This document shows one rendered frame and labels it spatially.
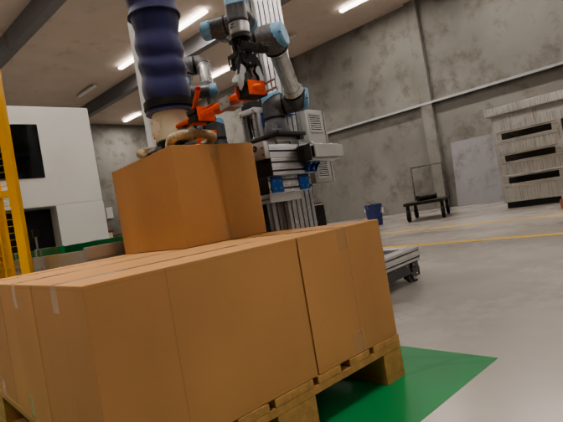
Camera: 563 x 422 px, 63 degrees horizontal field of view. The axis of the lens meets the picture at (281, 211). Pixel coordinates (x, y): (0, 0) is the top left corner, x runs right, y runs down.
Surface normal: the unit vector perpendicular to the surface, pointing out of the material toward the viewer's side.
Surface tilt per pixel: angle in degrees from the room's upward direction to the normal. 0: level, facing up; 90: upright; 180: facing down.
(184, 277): 90
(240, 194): 90
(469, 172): 82
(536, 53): 90
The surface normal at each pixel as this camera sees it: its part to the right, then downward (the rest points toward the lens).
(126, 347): 0.66, -0.11
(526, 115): -0.67, 0.11
